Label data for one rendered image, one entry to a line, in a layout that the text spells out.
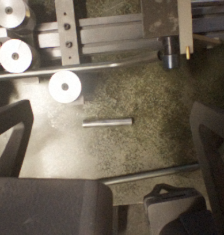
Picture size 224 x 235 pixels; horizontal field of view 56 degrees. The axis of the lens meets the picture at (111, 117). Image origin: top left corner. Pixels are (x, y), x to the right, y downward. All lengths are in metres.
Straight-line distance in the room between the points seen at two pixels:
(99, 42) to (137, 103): 0.13
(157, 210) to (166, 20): 0.22
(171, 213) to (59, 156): 0.27
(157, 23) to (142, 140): 0.24
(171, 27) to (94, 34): 0.17
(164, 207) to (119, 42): 0.28
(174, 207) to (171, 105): 0.23
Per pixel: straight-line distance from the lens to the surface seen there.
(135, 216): 1.55
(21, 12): 0.38
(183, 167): 0.46
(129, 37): 0.40
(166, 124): 0.44
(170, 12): 0.28
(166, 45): 0.28
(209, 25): 0.44
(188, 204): 0.27
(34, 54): 0.38
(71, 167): 0.46
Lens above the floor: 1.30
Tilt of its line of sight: 83 degrees down
